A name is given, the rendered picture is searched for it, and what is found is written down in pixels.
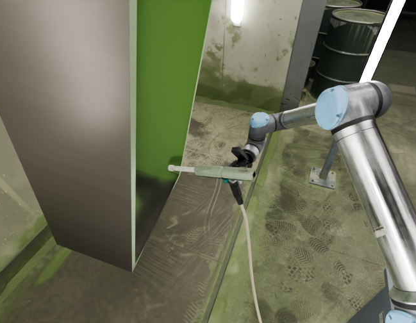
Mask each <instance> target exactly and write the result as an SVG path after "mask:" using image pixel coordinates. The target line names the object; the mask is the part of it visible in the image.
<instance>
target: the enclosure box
mask: <svg viewBox="0 0 416 323"><path fill-rule="evenodd" d="M212 4H213V0H0V117H1V120H2V122H3V124H4V126H5V128H6V131H7V133H8V136H9V137H10V140H11V142H12V144H13V147H14V149H15V151H16V153H17V156H18V158H19V160H20V162H21V165H22V167H23V169H24V171H25V173H26V176H27V178H28V181H29V183H30V185H31V187H32V189H33V192H34V194H35V197H36V198H37V201H38V203H39V205H40V208H41V210H42V212H43V214H44V217H45V219H46V221H47V224H48V226H49V228H50V230H51V232H52V234H53V237H54V239H55V242H56V244H57V245H60V246H62V247H65V248H68V249H70V250H73V251H76V252H78V253H81V254H84V255H87V256H89V257H92V258H95V259H97V260H100V261H103V262H105V263H109V264H110V265H114V266H116V267H119V268H121V269H124V270H127V271H130V272H133V270H134V268H135V266H136V264H137V262H138V260H139V258H140V256H141V254H142V251H143V250H144V247H145V246H146V243H147V241H148V240H149V237H150V236H151V233H152V232H153V229H154V227H155V225H156V223H157V222H158V219H159V217H160V215H161V213H162V211H163V209H164V207H165V205H166V203H167V201H168V199H169V197H170V195H171V193H172V191H173V189H174V187H175V184H176V182H177V180H178V178H179V176H180V174H181V171H176V170H174V171H169V170H168V166H169V165H174V166H179V167H182V163H183V157H184V153H185V146H186V142H187V136H188V130H189V126H190V119H191V116H192V109H193V105H194V99H195V95H196V89H197V82H198V79H199V72H200V68H201V62H202V58H203V52H204V45H205V42H206V35H207V31H208V25H209V21H210V15H211V11H212Z"/></svg>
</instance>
